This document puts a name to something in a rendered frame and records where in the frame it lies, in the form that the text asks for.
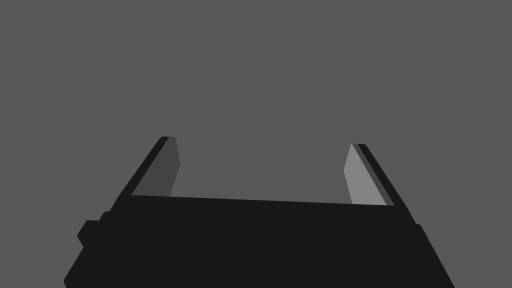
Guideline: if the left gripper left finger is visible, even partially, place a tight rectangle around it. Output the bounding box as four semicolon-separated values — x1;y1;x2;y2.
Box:
118;135;181;198

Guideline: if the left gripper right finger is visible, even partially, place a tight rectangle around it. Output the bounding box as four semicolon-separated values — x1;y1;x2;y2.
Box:
343;143;406;207

